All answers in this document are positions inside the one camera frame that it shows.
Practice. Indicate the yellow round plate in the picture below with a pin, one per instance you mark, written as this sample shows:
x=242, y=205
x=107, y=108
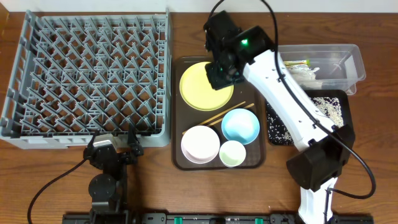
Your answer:
x=197, y=92

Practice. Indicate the clear plastic waste bin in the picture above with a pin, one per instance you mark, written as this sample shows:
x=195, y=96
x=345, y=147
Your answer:
x=341, y=65

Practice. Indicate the light blue bowl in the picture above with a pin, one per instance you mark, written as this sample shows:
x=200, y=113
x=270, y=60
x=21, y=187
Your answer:
x=240, y=125

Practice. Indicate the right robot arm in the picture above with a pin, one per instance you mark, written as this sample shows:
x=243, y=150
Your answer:
x=323, y=146

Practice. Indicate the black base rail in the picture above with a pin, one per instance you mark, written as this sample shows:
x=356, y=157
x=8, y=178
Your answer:
x=162, y=218

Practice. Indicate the spilled rice pile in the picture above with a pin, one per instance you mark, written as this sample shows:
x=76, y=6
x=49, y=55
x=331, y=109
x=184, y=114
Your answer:
x=277, y=132

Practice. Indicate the grey plastic dish rack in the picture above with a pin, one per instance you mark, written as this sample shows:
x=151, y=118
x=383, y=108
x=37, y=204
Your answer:
x=74, y=75

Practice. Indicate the black waste tray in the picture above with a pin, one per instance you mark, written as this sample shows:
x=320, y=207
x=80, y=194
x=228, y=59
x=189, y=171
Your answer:
x=341, y=95

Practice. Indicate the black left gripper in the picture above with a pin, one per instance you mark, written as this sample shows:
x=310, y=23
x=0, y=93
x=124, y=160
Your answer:
x=121, y=156

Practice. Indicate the pale green cup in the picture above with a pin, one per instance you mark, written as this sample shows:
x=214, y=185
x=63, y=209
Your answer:
x=232, y=153

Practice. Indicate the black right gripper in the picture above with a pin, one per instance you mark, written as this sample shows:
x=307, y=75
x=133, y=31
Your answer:
x=215, y=82

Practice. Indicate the white paper napkin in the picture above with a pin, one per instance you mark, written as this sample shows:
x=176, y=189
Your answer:
x=302, y=73

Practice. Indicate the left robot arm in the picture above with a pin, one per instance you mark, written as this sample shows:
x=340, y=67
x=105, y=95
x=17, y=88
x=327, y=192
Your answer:
x=108, y=189

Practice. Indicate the upper wooden chopstick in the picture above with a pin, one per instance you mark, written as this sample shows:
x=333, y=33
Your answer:
x=214, y=117

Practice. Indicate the green snack wrapper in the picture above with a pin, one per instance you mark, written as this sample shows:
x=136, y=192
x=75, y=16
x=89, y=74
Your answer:
x=288, y=63

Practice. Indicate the brown serving tray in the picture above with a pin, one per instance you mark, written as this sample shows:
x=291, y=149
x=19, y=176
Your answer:
x=185, y=117

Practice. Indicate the pink white bowl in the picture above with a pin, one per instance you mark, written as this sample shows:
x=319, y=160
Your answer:
x=200, y=144

